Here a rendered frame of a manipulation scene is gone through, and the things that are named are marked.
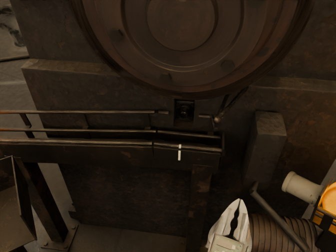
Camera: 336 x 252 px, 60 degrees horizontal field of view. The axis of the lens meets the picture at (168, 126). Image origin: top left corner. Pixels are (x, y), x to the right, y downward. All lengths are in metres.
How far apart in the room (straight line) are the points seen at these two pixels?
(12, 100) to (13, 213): 1.62
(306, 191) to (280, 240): 0.18
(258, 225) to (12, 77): 2.30
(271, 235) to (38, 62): 0.84
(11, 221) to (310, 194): 0.78
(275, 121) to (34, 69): 0.69
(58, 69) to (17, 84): 1.74
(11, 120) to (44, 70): 1.37
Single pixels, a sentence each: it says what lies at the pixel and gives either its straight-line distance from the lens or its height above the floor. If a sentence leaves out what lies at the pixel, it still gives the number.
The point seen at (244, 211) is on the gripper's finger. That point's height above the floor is 0.75.
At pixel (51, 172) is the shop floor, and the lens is 1.81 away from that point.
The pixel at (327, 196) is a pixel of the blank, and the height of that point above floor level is 0.71.
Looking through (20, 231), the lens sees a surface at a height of 0.61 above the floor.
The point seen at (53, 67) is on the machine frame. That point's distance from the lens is 0.92.
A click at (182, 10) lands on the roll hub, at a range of 0.51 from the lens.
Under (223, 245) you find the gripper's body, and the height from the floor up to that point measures 0.78.
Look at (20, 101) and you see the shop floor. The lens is 2.43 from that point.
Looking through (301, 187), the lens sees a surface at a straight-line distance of 0.84.
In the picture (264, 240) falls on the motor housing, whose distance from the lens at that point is 0.93.
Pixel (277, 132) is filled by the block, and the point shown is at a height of 0.80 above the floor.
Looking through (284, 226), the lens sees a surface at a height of 0.57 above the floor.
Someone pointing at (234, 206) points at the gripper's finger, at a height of 0.75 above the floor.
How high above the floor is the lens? 1.31
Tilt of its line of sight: 42 degrees down
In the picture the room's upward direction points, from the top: straight up
